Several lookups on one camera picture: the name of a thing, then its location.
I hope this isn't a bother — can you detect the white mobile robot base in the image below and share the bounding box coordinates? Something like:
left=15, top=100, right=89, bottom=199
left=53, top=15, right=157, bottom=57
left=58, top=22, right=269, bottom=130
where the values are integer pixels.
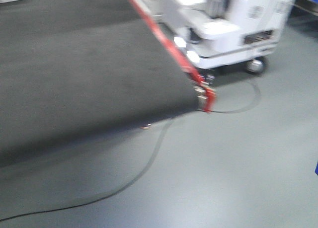
left=137, top=0, right=295, bottom=74

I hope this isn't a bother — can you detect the black floor cable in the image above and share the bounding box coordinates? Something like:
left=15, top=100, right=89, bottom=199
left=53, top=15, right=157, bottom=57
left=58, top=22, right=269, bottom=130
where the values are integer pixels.
left=0, top=78, right=262, bottom=223

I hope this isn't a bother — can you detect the red conveyor side rail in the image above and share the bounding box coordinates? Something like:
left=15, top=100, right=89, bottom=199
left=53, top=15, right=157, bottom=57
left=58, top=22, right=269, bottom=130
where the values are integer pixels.
left=128, top=0, right=216, bottom=113

